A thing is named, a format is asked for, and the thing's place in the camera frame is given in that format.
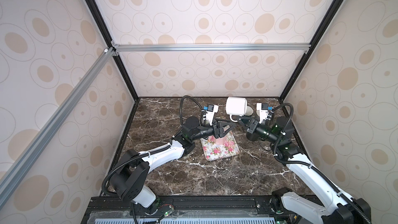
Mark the black frame post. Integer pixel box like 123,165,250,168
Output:
280,0,343,101
85,0,139,101

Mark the white mug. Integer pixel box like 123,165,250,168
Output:
226,97,254,122

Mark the left black frame post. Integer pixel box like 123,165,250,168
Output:
85,0,139,101

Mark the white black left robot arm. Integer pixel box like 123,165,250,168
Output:
102,116,236,208

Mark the pink mug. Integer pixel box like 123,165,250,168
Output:
214,136,228,145

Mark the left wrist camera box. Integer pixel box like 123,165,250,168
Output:
201,104,219,125

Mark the slanted left aluminium rail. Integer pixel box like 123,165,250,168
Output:
1,47,115,208

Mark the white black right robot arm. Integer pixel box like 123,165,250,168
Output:
238,116,371,224

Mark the horizontal aluminium rail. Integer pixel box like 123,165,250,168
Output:
115,43,311,52

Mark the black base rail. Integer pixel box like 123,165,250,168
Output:
82,196,308,224

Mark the right black frame post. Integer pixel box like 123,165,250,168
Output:
280,0,343,101

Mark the floral rectangular tray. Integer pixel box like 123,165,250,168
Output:
201,132,240,161

